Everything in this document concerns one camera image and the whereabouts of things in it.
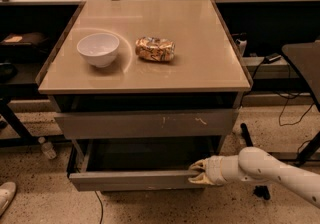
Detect black phone device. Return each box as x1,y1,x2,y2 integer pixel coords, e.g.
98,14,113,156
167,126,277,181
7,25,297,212
263,53,281,64

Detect clear plastic bottle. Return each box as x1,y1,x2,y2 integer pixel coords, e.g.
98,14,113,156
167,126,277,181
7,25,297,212
38,137,57,160

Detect grey drawer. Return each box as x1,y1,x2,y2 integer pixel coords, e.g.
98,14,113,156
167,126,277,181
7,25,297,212
55,109,238,139
67,137,219,192

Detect black floor cable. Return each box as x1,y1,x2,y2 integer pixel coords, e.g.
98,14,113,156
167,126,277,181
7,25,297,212
94,190,105,224

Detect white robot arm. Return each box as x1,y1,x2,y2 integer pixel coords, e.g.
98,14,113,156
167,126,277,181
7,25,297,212
189,147,320,208

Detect dark side table top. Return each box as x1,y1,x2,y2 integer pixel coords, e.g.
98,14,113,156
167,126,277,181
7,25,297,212
282,41,320,111

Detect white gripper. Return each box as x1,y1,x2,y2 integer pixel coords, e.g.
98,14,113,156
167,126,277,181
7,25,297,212
188,156,224,186

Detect white shoe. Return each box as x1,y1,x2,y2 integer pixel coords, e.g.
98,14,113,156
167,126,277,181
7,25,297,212
0,182,17,216

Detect crushed gold soda can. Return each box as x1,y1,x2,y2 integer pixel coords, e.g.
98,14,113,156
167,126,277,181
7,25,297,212
135,37,175,62

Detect white bowl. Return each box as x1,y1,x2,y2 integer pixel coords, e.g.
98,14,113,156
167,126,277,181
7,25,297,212
77,33,120,68

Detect grey drawer cabinet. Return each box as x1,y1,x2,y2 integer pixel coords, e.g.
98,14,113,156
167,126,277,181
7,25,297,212
35,0,253,193

